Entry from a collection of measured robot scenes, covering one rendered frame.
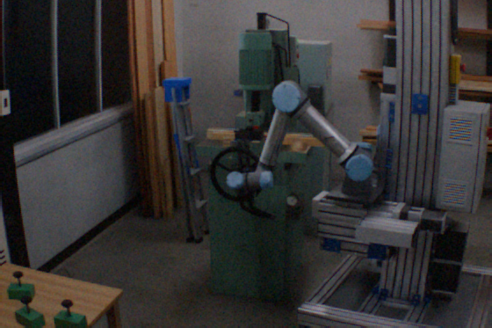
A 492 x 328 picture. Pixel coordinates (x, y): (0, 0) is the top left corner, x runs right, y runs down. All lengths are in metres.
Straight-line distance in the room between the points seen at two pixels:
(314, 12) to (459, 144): 3.10
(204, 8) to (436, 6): 3.44
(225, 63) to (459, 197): 3.49
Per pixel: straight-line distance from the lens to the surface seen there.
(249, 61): 2.96
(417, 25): 2.50
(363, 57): 5.27
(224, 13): 5.48
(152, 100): 4.32
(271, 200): 3.00
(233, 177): 2.42
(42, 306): 2.21
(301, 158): 2.90
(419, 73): 2.51
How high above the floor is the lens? 1.61
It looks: 13 degrees down
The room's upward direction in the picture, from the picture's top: straight up
